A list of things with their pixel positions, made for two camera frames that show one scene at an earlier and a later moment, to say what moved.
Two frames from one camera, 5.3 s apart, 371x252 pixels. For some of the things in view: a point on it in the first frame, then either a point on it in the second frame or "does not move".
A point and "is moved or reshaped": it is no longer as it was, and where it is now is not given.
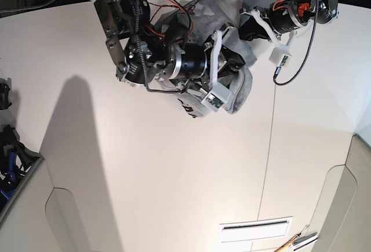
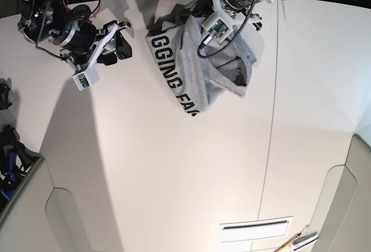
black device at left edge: x=6 y=93 does not move
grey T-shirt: x=220 y=13 is moved or reshaped
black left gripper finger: x=234 y=61 to x=123 y=49
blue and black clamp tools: x=15 y=161 does not move
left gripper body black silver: x=203 y=62 to x=82 y=42
